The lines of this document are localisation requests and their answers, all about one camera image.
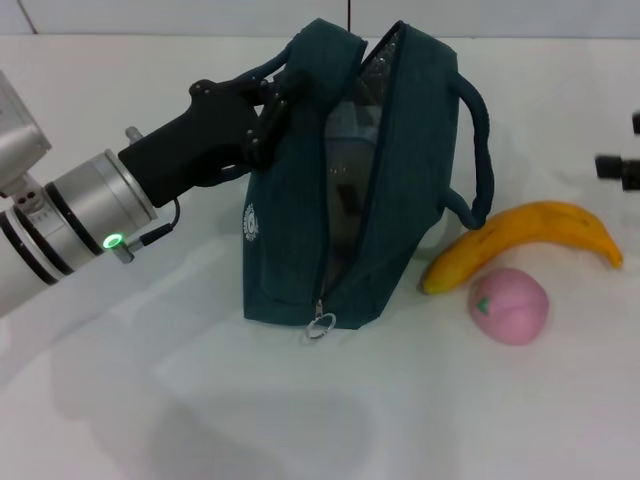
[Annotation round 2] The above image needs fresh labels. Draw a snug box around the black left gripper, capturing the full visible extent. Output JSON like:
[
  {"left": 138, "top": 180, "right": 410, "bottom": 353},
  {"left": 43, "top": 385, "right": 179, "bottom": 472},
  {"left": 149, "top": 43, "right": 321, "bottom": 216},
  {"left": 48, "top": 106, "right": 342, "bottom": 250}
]
[{"left": 118, "top": 74, "right": 302, "bottom": 210}]

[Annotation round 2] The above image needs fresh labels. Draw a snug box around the clear blue-rimmed food container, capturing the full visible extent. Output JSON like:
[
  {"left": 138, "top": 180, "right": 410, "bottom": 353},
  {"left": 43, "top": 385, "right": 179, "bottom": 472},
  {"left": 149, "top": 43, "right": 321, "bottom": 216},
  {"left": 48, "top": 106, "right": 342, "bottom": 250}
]
[{"left": 324, "top": 97, "right": 386, "bottom": 261}]

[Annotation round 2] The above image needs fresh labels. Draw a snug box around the yellow banana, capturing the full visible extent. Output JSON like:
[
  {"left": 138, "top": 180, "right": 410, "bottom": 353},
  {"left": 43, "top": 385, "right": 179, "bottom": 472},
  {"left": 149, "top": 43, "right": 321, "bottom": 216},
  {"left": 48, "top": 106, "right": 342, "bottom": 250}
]
[{"left": 422, "top": 200, "right": 625, "bottom": 296}]

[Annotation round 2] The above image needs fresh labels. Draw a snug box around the teal blue lunch bag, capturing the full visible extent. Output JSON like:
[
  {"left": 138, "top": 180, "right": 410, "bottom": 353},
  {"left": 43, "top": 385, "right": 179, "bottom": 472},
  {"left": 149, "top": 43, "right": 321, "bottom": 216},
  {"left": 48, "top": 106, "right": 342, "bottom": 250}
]
[{"left": 199, "top": 18, "right": 496, "bottom": 332}]

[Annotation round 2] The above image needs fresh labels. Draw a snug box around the pink peach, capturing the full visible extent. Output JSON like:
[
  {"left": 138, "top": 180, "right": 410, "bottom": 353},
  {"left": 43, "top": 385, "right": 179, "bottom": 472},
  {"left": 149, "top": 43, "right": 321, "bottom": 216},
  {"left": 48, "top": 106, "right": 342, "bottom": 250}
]
[{"left": 467, "top": 268, "right": 551, "bottom": 346}]

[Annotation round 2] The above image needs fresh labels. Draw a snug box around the silver zipper pull ring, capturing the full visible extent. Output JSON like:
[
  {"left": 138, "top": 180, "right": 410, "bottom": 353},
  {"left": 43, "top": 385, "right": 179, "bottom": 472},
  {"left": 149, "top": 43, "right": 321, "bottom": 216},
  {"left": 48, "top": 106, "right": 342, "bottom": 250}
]
[{"left": 301, "top": 298, "right": 337, "bottom": 345}]

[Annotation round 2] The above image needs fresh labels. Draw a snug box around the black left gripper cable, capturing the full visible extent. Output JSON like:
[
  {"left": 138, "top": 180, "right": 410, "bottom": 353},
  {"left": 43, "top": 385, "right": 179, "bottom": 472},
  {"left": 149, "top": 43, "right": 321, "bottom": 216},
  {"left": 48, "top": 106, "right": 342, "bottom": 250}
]
[{"left": 113, "top": 198, "right": 182, "bottom": 264}]

